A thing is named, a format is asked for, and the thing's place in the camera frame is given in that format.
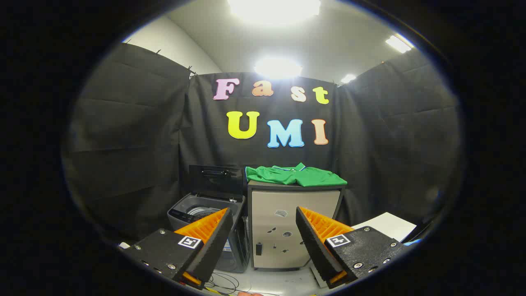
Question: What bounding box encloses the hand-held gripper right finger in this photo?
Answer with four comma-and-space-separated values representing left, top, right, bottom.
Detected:
296, 206, 411, 289

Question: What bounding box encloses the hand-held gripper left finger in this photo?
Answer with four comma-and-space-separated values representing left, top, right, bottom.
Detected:
122, 208, 234, 290

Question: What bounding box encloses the grey washing machine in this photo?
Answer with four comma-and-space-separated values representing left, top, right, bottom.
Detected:
167, 193, 250, 273

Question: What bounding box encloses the green polo shirt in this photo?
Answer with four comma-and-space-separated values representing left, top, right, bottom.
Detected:
246, 163, 348, 187

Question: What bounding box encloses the beige cabinet with dark top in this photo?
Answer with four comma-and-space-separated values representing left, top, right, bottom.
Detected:
247, 180, 346, 271

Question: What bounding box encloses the white flat board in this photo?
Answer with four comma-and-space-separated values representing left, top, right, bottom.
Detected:
351, 212, 417, 242

